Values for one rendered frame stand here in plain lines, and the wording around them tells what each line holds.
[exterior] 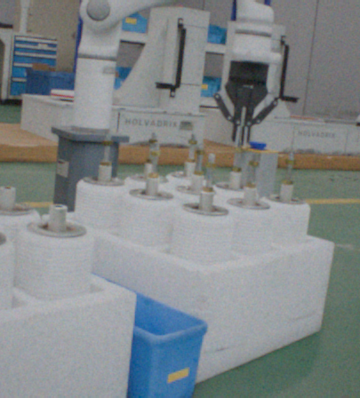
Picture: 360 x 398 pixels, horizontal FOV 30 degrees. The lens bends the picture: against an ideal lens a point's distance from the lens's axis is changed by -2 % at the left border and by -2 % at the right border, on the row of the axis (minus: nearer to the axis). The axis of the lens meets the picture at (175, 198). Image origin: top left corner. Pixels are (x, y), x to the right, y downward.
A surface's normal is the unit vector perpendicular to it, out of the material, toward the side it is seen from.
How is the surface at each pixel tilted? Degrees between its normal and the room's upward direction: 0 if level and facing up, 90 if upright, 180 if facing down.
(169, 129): 90
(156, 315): 88
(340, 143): 90
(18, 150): 90
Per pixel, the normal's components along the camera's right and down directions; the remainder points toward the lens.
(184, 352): 0.72, 0.24
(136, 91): 0.53, 0.22
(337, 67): -0.84, 0.00
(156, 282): -0.66, 0.07
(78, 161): -0.23, 0.17
